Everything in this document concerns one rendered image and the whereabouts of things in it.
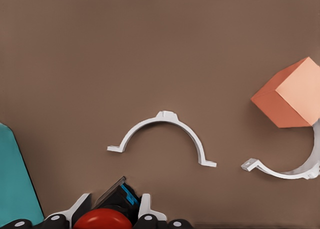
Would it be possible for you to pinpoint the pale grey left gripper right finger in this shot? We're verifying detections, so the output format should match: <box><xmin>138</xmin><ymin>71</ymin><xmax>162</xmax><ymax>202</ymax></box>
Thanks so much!
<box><xmin>137</xmin><ymin>193</ymin><xmax>168</xmax><ymax>222</ymax></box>

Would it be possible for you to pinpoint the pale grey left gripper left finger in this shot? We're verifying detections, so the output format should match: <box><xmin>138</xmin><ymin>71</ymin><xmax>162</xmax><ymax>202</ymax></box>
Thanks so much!
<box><xmin>44</xmin><ymin>193</ymin><xmax>92</xmax><ymax>227</ymax></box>

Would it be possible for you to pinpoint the blue storage box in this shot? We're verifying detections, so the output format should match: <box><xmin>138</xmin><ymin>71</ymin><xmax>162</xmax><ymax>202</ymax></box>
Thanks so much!
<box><xmin>0</xmin><ymin>122</ymin><xmax>45</xmax><ymax>228</ymax></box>

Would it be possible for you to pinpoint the pink storage box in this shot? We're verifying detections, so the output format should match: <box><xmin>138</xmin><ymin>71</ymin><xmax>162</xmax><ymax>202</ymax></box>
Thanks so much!
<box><xmin>250</xmin><ymin>56</ymin><xmax>320</xmax><ymax>129</ymax></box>

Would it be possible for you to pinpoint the white half-ring pipe clamp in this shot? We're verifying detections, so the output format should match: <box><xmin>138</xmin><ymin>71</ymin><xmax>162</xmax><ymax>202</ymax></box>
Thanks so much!
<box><xmin>240</xmin><ymin>119</ymin><xmax>320</xmax><ymax>180</ymax></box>
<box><xmin>107</xmin><ymin>110</ymin><xmax>218</xmax><ymax>168</ymax></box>

